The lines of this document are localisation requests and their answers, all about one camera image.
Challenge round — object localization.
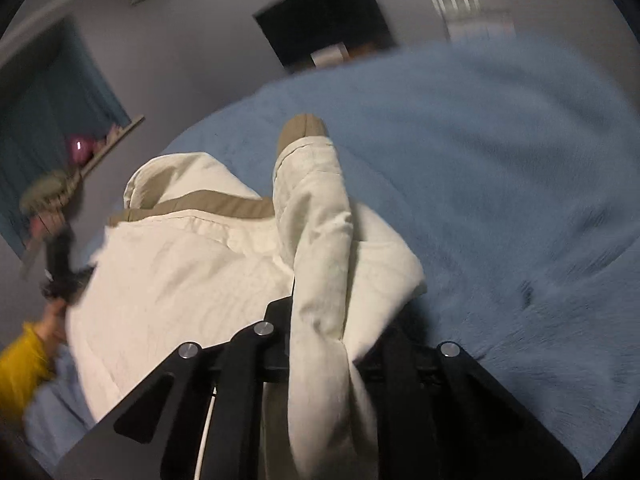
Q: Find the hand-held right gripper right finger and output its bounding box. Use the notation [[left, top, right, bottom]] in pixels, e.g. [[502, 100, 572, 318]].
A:
[[350, 321, 584, 480]]

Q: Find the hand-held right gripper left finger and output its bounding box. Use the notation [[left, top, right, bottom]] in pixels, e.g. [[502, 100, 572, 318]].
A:
[[54, 296, 296, 480]]

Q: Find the cream hooded puffer jacket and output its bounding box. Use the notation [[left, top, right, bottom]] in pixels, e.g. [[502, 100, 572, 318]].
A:
[[64, 114, 427, 480]]

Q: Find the person's left forearm yellow sleeve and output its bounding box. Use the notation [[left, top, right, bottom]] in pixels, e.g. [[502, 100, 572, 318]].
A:
[[0, 302, 68, 423]]

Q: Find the green potted plant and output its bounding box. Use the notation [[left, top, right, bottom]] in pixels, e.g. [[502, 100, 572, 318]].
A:
[[19, 169, 83, 238]]

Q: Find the pink ornament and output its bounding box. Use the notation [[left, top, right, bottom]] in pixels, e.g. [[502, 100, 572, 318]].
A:
[[67, 134, 97, 167]]

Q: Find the wooden window sill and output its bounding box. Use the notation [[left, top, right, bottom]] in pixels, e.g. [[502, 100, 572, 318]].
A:
[[20, 115, 147, 281]]

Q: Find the teal curtain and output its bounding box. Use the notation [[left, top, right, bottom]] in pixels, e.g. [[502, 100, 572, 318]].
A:
[[0, 17, 132, 256]]

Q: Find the blue fleece blanket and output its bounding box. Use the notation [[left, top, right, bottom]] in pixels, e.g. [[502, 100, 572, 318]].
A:
[[22, 30, 640, 476]]

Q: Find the black furniture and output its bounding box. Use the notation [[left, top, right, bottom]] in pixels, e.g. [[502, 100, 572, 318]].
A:
[[252, 0, 397, 72]]

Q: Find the white radiator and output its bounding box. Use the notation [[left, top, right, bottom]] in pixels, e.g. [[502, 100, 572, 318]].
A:
[[426, 0, 517, 43]]

